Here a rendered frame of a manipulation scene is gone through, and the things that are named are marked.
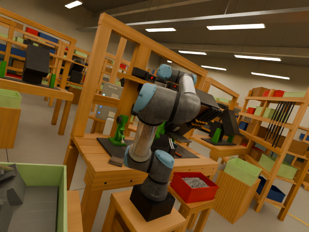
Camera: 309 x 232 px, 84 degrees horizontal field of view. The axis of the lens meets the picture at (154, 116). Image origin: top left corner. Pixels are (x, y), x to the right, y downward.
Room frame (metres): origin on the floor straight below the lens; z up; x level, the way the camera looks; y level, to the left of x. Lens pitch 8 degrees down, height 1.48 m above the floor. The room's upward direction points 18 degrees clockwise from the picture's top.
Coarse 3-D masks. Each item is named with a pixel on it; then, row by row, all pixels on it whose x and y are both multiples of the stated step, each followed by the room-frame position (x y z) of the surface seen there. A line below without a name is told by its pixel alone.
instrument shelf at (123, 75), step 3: (117, 72) 1.72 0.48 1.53; (117, 75) 1.71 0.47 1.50; (120, 75) 1.66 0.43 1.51; (123, 75) 1.62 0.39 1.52; (126, 75) 1.57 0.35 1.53; (129, 75) 1.55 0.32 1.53; (126, 78) 1.56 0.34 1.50; (129, 78) 1.55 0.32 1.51; (132, 78) 1.57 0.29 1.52; (135, 78) 1.59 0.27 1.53; (138, 78) 1.61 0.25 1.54; (135, 81) 1.69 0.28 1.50; (138, 81) 1.62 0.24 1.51; (141, 81) 1.64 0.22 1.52; (144, 81) 1.66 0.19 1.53; (147, 81) 1.68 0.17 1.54
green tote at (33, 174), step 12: (24, 168) 0.75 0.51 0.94; (36, 168) 0.77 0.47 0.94; (48, 168) 0.80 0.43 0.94; (60, 168) 0.83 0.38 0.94; (24, 180) 0.75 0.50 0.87; (36, 180) 0.78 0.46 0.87; (48, 180) 0.81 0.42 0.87; (60, 180) 0.83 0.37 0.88; (60, 192) 0.73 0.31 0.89; (60, 204) 0.66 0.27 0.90; (60, 216) 0.59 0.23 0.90; (60, 228) 0.54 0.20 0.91
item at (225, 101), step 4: (216, 100) 10.05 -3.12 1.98; (220, 100) 9.97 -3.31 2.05; (224, 100) 9.82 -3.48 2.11; (228, 100) 9.70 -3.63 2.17; (228, 104) 9.54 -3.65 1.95; (236, 104) 9.45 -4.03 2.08; (240, 108) 9.07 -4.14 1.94; (236, 116) 9.17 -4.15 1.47; (212, 120) 9.95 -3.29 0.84; (216, 120) 9.88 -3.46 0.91; (220, 120) 9.93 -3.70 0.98; (244, 120) 8.84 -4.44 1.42; (248, 120) 8.67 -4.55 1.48; (252, 120) 8.59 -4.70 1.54; (208, 124) 10.54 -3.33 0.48; (204, 128) 10.11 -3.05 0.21; (208, 128) 10.05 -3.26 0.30; (224, 136) 9.28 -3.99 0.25
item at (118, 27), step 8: (104, 16) 1.44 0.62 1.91; (104, 24) 1.46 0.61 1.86; (112, 24) 1.49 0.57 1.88; (120, 24) 1.54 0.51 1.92; (120, 32) 1.55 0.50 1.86; (128, 32) 1.60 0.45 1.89; (136, 32) 1.64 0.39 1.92; (128, 40) 1.70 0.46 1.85; (136, 40) 1.66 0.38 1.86; (144, 40) 1.71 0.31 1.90; (152, 40) 1.77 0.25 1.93; (152, 48) 1.78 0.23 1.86; (160, 48) 1.85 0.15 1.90; (160, 56) 1.96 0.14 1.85; (168, 56) 1.93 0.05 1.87; (176, 56) 2.00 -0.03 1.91; (184, 64) 2.11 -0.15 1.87; (192, 64) 2.19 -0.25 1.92; (192, 72) 2.34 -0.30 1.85; (200, 72) 2.32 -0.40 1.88
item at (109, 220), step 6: (108, 210) 0.89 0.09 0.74; (114, 210) 0.85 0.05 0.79; (108, 216) 0.88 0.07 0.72; (114, 216) 0.86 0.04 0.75; (120, 216) 0.88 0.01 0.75; (108, 222) 0.87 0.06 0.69; (114, 222) 0.85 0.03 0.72; (120, 222) 0.83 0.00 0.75; (102, 228) 0.90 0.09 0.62; (108, 228) 0.86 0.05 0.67; (114, 228) 0.84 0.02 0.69; (120, 228) 0.81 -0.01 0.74; (126, 228) 0.81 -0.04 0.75; (180, 228) 0.87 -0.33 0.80
